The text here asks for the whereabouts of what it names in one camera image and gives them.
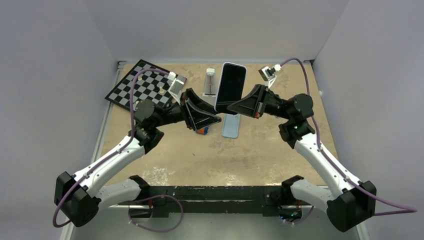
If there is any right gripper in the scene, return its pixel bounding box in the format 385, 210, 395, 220
227, 83, 294, 120

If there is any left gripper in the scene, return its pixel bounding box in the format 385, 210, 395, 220
152, 88, 221, 131

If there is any black phone pink case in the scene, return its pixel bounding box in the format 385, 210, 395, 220
214, 62, 247, 115

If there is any light blue phone case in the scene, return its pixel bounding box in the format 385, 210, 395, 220
221, 114, 241, 139

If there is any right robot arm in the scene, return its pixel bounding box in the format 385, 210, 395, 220
227, 84, 377, 232

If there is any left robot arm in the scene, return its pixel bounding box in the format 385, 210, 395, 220
52, 88, 222, 228

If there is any white metronome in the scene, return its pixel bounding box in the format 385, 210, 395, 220
202, 68, 219, 97

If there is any black white chessboard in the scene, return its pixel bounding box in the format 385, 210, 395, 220
105, 59, 173, 110

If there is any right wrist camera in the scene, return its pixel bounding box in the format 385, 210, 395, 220
258, 64, 282, 89

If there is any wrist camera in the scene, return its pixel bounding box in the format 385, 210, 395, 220
167, 71, 187, 104
258, 64, 282, 89

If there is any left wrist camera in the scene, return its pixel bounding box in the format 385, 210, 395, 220
167, 71, 187, 104

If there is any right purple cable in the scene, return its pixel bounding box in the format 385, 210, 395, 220
279, 57, 418, 217

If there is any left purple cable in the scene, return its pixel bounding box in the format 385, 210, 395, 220
52, 68, 171, 229

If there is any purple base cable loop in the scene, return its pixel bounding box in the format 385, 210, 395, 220
127, 194, 184, 233

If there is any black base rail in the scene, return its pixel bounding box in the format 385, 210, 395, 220
128, 185, 303, 221

